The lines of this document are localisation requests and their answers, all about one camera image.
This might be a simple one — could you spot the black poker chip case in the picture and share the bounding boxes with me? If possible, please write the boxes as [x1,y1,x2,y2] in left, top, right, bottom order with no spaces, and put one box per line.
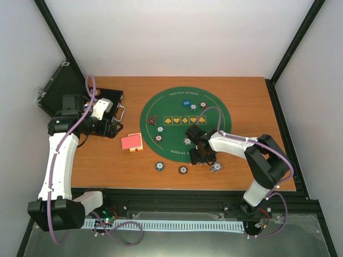
[36,60,124,137]

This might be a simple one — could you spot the black aluminium frame rail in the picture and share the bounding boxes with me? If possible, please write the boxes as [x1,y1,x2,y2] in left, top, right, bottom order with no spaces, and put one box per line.
[95,188,324,221]

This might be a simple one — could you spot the light blue cable duct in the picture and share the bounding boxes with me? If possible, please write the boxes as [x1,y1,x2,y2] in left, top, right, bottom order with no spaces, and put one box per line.
[82,218,245,233]

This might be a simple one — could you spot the silver case handle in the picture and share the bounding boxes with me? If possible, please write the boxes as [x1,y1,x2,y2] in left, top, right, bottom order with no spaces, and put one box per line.
[116,104,125,122]

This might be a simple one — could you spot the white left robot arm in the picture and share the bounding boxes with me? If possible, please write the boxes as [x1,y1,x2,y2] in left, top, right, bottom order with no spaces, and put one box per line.
[27,89,123,231]

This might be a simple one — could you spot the blue small blind button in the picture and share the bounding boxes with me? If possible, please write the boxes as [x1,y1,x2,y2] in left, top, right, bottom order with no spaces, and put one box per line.
[182,99,191,107]

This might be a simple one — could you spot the triangular all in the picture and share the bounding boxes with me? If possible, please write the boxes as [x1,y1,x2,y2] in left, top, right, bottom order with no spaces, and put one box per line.
[146,115,157,126]

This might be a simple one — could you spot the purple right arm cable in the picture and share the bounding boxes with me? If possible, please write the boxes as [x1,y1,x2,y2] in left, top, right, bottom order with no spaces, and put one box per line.
[199,106,295,239]

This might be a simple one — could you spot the brown 100 chip stack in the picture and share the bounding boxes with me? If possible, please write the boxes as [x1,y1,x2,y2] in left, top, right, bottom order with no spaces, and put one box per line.
[178,166,188,175]

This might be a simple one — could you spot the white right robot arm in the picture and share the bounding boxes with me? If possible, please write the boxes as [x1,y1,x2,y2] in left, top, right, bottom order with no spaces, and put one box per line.
[185,125,294,216]

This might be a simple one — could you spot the round green poker mat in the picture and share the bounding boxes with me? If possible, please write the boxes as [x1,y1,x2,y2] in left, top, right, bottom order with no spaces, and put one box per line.
[140,87,232,163]

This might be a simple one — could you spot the red playing card deck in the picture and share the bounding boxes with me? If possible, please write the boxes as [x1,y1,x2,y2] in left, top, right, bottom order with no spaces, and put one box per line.
[121,133,143,152]

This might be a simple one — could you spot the purple white chip stack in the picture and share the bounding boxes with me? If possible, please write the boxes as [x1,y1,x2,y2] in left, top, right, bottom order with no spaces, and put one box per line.
[210,162,222,173]

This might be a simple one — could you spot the blue 50 chip stack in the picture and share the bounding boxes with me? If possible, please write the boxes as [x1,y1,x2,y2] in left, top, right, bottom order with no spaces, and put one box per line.
[155,162,165,171]

